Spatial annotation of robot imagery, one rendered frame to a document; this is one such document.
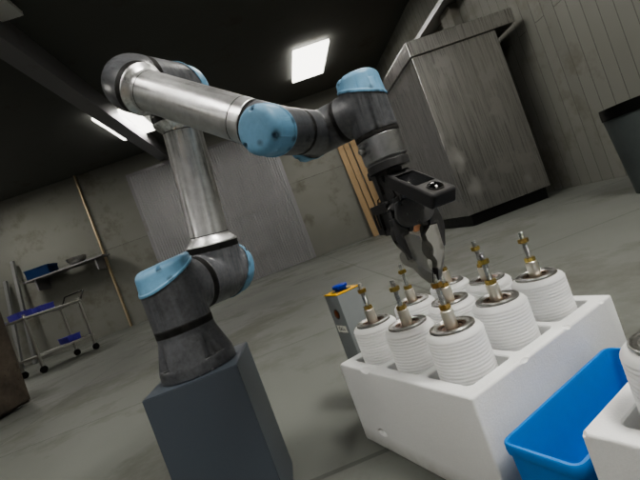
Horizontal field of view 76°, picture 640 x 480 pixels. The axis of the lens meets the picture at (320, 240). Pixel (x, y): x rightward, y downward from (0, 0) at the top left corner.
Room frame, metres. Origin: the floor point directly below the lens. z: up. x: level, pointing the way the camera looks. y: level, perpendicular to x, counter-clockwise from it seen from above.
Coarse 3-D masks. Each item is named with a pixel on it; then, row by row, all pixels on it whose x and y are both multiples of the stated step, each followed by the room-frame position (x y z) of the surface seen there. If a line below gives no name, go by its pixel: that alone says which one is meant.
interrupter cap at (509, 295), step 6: (504, 294) 0.73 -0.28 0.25; (510, 294) 0.71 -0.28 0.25; (516, 294) 0.70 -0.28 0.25; (480, 300) 0.75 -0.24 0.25; (486, 300) 0.74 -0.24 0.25; (504, 300) 0.70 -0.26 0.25; (510, 300) 0.69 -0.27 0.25; (480, 306) 0.71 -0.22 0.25; (486, 306) 0.70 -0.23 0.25; (492, 306) 0.70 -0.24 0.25
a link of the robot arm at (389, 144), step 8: (376, 136) 0.65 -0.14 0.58; (384, 136) 0.65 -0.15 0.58; (392, 136) 0.65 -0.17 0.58; (400, 136) 0.66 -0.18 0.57; (360, 144) 0.67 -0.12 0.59; (368, 144) 0.66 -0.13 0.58; (376, 144) 0.65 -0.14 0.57; (384, 144) 0.65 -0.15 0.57; (392, 144) 0.65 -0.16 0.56; (400, 144) 0.66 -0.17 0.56; (360, 152) 0.67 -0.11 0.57; (368, 152) 0.67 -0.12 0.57; (376, 152) 0.65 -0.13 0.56; (384, 152) 0.65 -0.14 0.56; (392, 152) 0.65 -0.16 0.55; (400, 152) 0.66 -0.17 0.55; (368, 160) 0.67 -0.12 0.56; (376, 160) 0.66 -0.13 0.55; (384, 160) 0.66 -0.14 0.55
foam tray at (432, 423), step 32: (576, 320) 0.70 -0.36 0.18; (608, 320) 0.73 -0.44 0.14; (512, 352) 0.66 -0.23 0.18; (544, 352) 0.65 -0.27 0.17; (576, 352) 0.68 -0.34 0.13; (352, 384) 0.89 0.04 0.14; (384, 384) 0.77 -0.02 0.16; (416, 384) 0.68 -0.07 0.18; (448, 384) 0.64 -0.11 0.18; (480, 384) 0.60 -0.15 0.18; (512, 384) 0.61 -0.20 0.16; (544, 384) 0.64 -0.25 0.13; (384, 416) 0.81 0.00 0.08; (416, 416) 0.71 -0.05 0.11; (448, 416) 0.63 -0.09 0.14; (480, 416) 0.57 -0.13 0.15; (512, 416) 0.60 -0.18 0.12; (416, 448) 0.74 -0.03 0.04; (448, 448) 0.66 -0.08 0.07; (480, 448) 0.59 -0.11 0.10
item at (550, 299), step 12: (552, 276) 0.74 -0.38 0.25; (564, 276) 0.75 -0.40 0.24; (516, 288) 0.77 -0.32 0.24; (528, 288) 0.75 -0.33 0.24; (540, 288) 0.74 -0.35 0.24; (552, 288) 0.73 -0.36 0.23; (564, 288) 0.74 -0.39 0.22; (540, 300) 0.74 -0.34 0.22; (552, 300) 0.73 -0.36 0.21; (564, 300) 0.74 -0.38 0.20; (540, 312) 0.75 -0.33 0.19; (552, 312) 0.74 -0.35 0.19; (564, 312) 0.73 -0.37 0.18
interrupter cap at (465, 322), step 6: (456, 318) 0.69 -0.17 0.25; (462, 318) 0.68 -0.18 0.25; (468, 318) 0.68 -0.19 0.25; (438, 324) 0.70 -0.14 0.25; (462, 324) 0.67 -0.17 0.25; (468, 324) 0.65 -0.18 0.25; (432, 330) 0.68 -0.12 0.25; (438, 330) 0.67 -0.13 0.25; (444, 330) 0.66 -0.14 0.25; (450, 330) 0.65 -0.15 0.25; (456, 330) 0.64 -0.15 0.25; (462, 330) 0.64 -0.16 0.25
